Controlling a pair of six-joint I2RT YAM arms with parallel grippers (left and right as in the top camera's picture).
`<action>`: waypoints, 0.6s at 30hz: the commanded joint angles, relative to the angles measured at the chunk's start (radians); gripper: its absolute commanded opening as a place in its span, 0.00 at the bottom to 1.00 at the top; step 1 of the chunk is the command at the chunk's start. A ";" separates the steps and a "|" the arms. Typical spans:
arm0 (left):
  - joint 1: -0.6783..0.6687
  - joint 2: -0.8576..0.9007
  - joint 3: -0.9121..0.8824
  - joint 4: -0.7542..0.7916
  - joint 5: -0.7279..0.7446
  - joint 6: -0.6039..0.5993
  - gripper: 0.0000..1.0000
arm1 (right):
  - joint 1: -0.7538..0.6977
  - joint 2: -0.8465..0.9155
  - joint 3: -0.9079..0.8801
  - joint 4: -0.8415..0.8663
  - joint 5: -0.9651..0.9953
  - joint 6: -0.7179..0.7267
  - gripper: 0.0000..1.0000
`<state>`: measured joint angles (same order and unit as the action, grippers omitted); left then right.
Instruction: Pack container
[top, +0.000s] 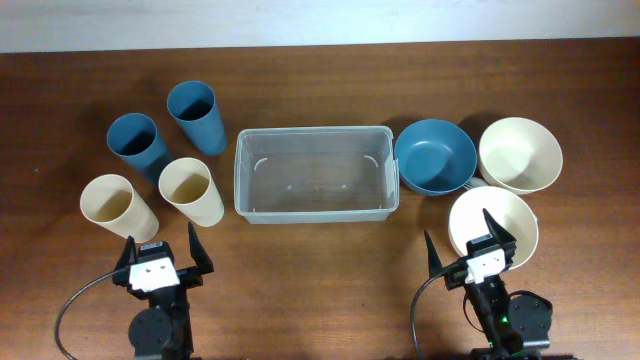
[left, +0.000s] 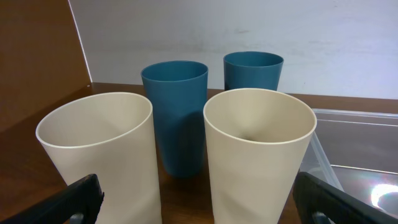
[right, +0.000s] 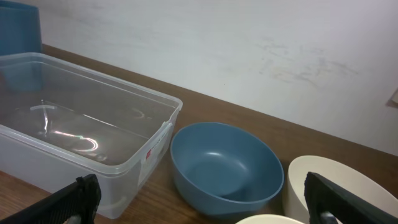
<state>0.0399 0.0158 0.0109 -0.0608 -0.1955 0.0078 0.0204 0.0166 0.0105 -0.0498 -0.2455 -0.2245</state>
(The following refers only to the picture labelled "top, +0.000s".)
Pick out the cream bowl rear right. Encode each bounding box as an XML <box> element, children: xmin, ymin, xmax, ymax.
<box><xmin>478</xmin><ymin>117</ymin><xmax>564</xmax><ymax>195</ymax></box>

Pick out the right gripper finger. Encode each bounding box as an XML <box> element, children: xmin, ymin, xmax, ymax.
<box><xmin>482</xmin><ymin>208</ymin><xmax>516</xmax><ymax>246</ymax></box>
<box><xmin>424</xmin><ymin>230</ymin><xmax>443</xmax><ymax>278</ymax></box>

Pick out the left black cable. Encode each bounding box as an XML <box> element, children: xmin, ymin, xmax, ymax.
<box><xmin>54</xmin><ymin>270</ymin><xmax>124</xmax><ymax>360</ymax></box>

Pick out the clear plastic storage container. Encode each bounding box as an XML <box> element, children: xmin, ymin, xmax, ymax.
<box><xmin>234</xmin><ymin>125</ymin><xmax>400</xmax><ymax>224</ymax></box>

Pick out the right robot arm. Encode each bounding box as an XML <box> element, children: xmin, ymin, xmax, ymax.
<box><xmin>410</xmin><ymin>210</ymin><xmax>553</xmax><ymax>359</ymax></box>

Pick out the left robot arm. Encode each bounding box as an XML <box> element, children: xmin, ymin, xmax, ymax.
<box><xmin>113</xmin><ymin>224</ymin><xmax>214</xmax><ymax>359</ymax></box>

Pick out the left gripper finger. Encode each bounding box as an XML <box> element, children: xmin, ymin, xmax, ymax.
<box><xmin>116</xmin><ymin>236</ymin><xmax>137</xmax><ymax>273</ymax></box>
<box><xmin>188</xmin><ymin>222</ymin><xmax>214</xmax><ymax>275</ymax></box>

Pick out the right black cable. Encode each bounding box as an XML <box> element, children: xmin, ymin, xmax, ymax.
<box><xmin>409</xmin><ymin>263</ymin><xmax>464</xmax><ymax>360</ymax></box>

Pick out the blue bowl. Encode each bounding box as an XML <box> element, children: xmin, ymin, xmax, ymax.
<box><xmin>394</xmin><ymin>119</ymin><xmax>478</xmax><ymax>196</ymax></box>

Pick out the blue cup front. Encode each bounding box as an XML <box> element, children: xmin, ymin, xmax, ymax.
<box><xmin>106</xmin><ymin>113</ymin><xmax>172</xmax><ymax>186</ymax></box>

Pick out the cream bowl front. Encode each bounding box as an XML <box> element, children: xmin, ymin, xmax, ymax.
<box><xmin>448</xmin><ymin>186</ymin><xmax>539</xmax><ymax>269</ymax></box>

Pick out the cream bowl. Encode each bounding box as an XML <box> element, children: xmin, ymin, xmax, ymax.
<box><xmin>478</xmin><ymin>117</ymin><xmax>564</xmax><ymax>195</ymax></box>
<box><xmin>448</xmin><ymin>186</ymin><xmax>539</xmax><ymax>269</ymax></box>

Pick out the black cable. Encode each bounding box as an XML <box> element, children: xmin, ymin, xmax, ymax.
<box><xmin>54</xmin><ymin>270</ymin><xmax>124</xmax><ymax>360</ymax></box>
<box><xmin>409</xmin><ymin>263</ymin><xmax>464</xmax><ymax>360</ymax></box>

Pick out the blue cup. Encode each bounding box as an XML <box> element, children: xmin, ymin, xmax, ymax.
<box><xmin>106</xmin><ymin>113</ymin><xmax>172</xmax><ymax>186</ymax></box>
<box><xmin>167</xmin><ymin>80</ymin><xmax>227</xmax><ymax>156</ymax></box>

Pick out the cream cup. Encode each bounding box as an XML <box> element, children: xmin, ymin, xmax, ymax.
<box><xmin>80</xmin><ymin>174</ymin><xmax>159</xmax><ymax>243</ymax></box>
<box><xmin>158</xmin><ymin>157</ymin><xmax>224</xmax><ymax>227</ymax></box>

